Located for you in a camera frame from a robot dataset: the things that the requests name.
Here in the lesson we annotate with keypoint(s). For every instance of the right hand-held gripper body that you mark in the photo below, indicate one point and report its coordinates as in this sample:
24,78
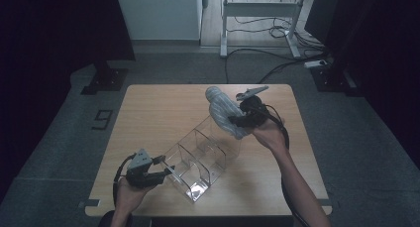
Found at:
254,113

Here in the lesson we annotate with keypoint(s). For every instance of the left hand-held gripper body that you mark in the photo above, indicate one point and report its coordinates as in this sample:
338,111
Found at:
140,172

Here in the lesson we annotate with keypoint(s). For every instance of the grey striped cloth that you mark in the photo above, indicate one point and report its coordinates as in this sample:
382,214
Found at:
221,111

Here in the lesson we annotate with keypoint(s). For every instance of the clear acrylic divided organizer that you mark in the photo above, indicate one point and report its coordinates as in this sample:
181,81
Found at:
201,157

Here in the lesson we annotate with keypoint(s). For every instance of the person's left hand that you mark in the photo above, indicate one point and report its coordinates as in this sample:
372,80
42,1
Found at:
128,197

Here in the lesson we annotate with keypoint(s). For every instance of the person's right hand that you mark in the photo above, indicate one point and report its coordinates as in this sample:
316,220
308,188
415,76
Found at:
272,136

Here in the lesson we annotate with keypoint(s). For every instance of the white power strip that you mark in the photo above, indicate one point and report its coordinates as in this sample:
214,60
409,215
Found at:
315,63

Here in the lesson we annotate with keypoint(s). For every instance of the black stand base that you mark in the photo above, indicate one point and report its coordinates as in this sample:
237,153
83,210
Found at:
107,80
333,81

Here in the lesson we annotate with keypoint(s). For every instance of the dark curtain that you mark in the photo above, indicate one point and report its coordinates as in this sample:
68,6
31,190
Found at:
389,55
39,55

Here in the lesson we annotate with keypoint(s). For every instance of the white desk frame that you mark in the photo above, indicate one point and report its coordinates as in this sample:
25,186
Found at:
261,9

